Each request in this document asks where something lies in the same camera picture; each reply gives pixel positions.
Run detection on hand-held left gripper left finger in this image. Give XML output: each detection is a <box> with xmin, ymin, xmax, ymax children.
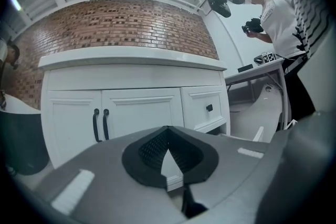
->
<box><xmin>36</xmin><ymin>125</ymin><xmax>186</xmax><ymax>224</ymax></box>

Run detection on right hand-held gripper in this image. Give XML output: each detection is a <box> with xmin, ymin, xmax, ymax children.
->
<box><xmin>241</xmin><ymin>17</ymin><xmax>264</xmax><ymax>34</ymax></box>

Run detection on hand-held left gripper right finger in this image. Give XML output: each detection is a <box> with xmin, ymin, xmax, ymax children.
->
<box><xmin>160</xmin><ymin>125</ymin><xmax>275</xmax><ymax>224</ymax></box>

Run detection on white drawer with black knob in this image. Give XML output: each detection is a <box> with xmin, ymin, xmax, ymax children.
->
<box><xmin>180</xmin><ymin>86</ymin><xmax>227</xmax><ymax>132</ymax></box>

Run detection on person's right forearm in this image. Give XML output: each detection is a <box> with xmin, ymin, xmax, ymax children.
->
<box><xmin>249</xmin><ymin>30</ymin><xmax>274</xmax><ymax>44</ymax></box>

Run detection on person's white striped shirt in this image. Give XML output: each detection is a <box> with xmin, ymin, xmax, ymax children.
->
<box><xmin>260</xmin><ymin>0</ymin><xmax>332</xmax><ymax>59</ymax></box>

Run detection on spare hand-held gripper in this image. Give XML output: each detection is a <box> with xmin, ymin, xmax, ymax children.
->
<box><xmin>253</xmin><ymin>52</ymin><xmax>276</xmax><ymax>65</ymax></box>

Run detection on white table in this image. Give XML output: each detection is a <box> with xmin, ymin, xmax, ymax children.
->
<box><xmin>225</xmin><ymin>57</ymin><xmax>291</xmax><ymax>131</ymax></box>

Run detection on white curved tub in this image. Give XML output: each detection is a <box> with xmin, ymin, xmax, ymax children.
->
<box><xmin>228</xmin><ymin>81</ymin><xmax>286</xmax><ymax>143</ymax></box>

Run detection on white cabinet door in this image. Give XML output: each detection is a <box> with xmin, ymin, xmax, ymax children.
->
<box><xmin>101</xmin><ymin>88</ymin><xmax>185</xmax><ymax>140</ymax></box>
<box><xmin>48</xmin><ymin>90</ymin><xmax>103</xmax><ymax>166</ymax></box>

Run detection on person's black trousers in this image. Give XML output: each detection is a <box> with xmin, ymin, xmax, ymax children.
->
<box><xmin>283</xmin><ymin>54</ymin><xmax>317</xmax><ymax>129</ymax></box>

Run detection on white vanity cabinet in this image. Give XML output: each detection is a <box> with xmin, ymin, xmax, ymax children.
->
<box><xmin>38</xmin><ymin>47</ymin><xmax>232</xmax><ymax>192</ymax></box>

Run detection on dark freestanding bathtub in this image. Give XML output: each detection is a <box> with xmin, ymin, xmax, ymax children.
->
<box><xmin>0</xmin><ymin>93</ymin><xmax>50</xmax><ymax>176</ymax></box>

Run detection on white cabinet countertop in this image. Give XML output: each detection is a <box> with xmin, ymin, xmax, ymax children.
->
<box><xmin>38</xmin><ymin>47</ymin><xmax>228</xmax><ymax>72</ymax></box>

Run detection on black cabinet door handle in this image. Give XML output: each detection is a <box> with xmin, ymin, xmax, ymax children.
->
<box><xmin>92</xmin><ymin>108</ymin><xmax>103</xmax><ymax>143</ymax></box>
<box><xmin>102</xmin><ymin>108</ymin><xmax>110</xmax><ymax>141</ymax></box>

